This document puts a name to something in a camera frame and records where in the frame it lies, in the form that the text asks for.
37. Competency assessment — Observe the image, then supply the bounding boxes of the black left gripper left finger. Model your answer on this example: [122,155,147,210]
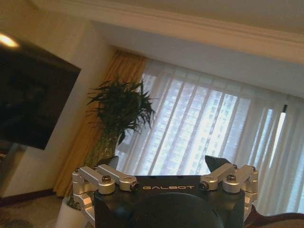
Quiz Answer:
[72,155,140,225]

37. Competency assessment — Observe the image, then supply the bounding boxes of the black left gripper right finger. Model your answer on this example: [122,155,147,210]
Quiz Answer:
[200,155,260,223]

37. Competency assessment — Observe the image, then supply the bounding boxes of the yellow curtain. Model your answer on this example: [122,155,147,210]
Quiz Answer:
[53,51,148,198]

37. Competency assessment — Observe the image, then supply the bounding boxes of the white plant pot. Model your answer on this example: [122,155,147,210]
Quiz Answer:
[56,196,95,228]

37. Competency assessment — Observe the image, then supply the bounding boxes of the white sheer curtain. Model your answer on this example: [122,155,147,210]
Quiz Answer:
[113,58,304,216]

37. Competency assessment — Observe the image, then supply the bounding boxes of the green leafy house plant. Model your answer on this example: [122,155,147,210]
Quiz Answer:
[66,77,158,211]

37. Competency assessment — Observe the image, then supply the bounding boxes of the dark wooden furniture edge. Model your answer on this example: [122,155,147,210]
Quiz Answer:
[243,203,304,228]

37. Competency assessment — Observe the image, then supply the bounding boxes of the black wall television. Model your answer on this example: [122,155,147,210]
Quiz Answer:
[0,39,82,151]

